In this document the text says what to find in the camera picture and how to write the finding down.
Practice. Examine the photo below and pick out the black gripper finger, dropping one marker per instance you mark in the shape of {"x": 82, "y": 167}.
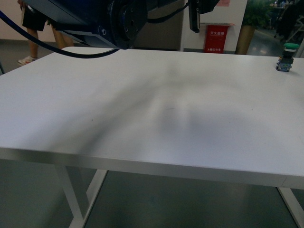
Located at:
{"x": 194, "y": 15}

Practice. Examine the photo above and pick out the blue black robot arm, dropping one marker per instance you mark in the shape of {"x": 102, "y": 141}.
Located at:
{"x": 111, "y": 23}

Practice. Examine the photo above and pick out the pink paper notice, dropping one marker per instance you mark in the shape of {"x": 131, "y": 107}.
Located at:
{"x": 223, "y": 3}

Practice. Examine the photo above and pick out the red fire extinguisher box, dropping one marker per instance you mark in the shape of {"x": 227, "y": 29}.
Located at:
{"x": 215, "y": 37}

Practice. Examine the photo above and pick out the grey door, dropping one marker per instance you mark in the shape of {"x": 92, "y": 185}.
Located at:
{"x": 163, "y": 36}

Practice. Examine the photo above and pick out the right potted green plant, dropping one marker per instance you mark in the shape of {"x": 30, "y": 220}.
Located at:
{"x": 256, "y": 15}

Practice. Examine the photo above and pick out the white office chair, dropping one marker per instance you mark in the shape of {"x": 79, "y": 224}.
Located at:
{"x": 287, "y": 30}

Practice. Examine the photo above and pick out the walking person in shorts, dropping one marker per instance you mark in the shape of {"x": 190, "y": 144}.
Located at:
{"x": 34, "y": 21}

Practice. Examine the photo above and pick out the white right table leg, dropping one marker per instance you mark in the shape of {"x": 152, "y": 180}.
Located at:
{"x": 293, "y": 206}

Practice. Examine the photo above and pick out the green push button switch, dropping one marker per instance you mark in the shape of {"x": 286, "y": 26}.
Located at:
{"x": 285, "y": 61}

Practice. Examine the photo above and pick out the white table leg frame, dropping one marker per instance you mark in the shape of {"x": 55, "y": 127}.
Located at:
{"x": 80, "y": 197}

